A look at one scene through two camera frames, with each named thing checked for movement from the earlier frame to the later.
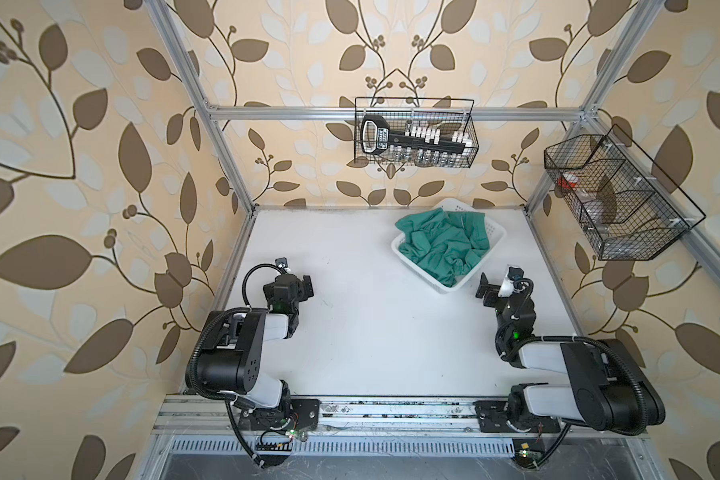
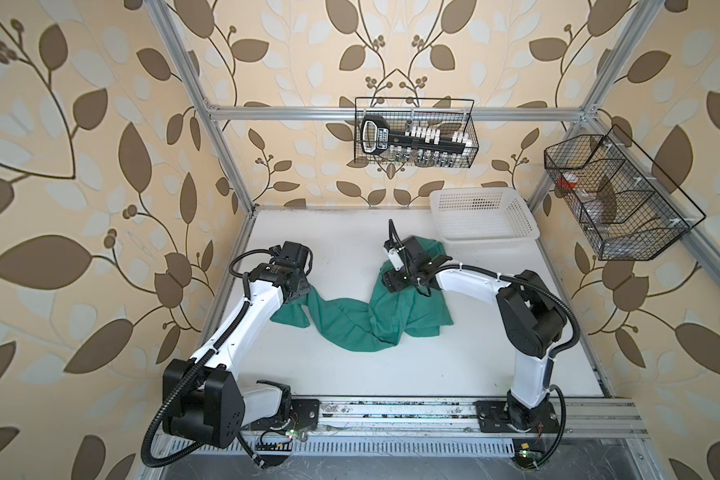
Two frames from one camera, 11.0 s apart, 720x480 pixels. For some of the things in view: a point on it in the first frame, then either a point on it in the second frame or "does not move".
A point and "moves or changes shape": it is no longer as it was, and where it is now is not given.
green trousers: [443, 243] to [365, 325]
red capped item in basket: [568, 180] does not move
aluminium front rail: [380, 428] does not move
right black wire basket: [626, 208] does not move
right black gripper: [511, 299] to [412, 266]
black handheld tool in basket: [375, 135] does not move
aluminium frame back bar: [396, 112] does not move
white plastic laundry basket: [496, 234] moves or changes shape
